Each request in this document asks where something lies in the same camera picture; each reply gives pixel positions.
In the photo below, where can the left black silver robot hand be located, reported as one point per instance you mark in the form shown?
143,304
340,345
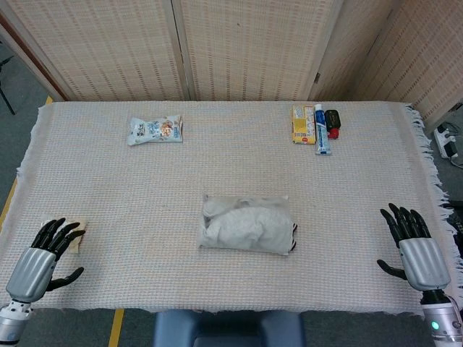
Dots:
32,269

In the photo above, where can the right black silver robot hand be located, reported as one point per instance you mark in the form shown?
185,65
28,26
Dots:
423,262

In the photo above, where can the transparent plastic bag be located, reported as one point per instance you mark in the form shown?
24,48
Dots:
217,246

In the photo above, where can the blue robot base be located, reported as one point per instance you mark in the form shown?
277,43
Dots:
228,329

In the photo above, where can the white clothes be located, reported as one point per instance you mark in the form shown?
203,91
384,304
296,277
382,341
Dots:
249,224

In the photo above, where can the blue white snack packet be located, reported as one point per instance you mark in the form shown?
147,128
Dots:
155,129

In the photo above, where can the clear snack packet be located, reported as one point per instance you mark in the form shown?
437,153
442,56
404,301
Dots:
79,246

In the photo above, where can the white power strip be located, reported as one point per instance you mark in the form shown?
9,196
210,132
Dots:
446,142

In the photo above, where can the small red object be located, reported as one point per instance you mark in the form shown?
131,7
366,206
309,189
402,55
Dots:
334,133

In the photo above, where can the blue white toothpaste tube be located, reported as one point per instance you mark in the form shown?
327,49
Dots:
322,133

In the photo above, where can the small black case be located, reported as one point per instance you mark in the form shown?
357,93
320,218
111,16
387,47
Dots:
332,118

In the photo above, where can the black chair leg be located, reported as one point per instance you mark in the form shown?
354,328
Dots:
6,94

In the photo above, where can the yellow biscuit pack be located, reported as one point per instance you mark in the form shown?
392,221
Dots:
303,126

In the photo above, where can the angled woven screen panel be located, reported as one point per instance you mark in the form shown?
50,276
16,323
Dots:
427,54

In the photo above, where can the woven fringed tablecloth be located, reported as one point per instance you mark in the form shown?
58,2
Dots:
231,170

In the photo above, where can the narrow woven screen panel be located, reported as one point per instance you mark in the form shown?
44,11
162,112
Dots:
347,54

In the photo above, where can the wide woven screen panel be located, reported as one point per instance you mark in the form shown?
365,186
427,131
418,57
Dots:
108,47

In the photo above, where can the woven screen panel with dot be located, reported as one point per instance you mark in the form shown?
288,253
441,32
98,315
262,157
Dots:
253,47

